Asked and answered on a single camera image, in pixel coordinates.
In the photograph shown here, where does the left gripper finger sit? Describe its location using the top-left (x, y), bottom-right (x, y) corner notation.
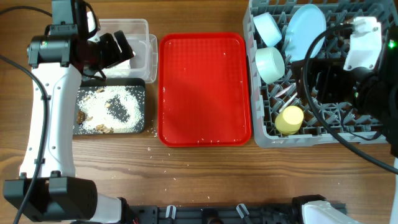
top-left (99, 33), bottom-right (122, 68)
top-left (114, 30), bottom-right (134, 61)

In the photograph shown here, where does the red serving tray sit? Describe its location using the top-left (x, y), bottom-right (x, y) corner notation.
top-left (158, 32), bottom-right (252, 147)

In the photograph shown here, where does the white plastic spoon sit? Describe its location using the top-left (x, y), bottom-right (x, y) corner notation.
top-left (279, 93), bottom-right (297, 113)

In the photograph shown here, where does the mint green bowl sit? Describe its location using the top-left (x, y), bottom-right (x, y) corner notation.
top-left (255, 47), bottom-right (285, 84)

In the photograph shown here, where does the clear plastic waste bin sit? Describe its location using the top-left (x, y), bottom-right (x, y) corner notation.
top-left (98, 19), bottom-right (158, 83)

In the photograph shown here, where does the grey dishwasher rack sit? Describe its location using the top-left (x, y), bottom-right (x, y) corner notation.
top-left (243, 1), bottom-right (397, 148)

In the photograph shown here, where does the small light blue bowl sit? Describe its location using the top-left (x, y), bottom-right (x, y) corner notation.
top-left (253, 12), bottom-right (282, 47)

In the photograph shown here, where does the food scraps and rice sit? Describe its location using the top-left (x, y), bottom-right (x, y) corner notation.
top-left (76, 86), bottom-right (146, 134)

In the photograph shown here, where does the white napkin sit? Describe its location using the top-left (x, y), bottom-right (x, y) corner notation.
top-left (103, 51), bottom-right (136, 78)

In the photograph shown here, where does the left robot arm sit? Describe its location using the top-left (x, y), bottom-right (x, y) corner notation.
top-left (3, 1), bottom-right (139, 223)

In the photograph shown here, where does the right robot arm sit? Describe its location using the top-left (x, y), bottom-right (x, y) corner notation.
top-left (292, 47), bottom-right (397, 174)

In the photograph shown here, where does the black food waste tray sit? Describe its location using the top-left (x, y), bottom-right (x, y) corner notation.
top-left (73, 77), bottom-right (147, 136)

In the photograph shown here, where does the yellow plastic cup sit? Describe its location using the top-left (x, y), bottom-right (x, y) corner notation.
top-left (275, 106), bottom-right (304, 135)

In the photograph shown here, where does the light blue plate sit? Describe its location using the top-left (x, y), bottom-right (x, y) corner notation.
top-left (284, 4), bottom-right (326, 63)

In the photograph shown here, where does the white plastic fork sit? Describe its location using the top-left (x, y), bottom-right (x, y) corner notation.
top-left (275, 83), bottom-right (296, 98)

